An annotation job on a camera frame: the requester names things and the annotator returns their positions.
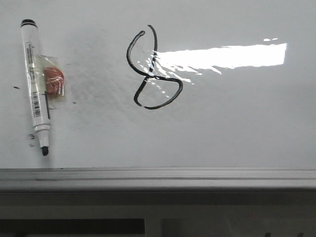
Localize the white black-tipped whiteboard marker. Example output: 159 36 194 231
20 19 65 156

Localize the white whiteboard with aluminium frame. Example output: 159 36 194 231
0 0 316 193

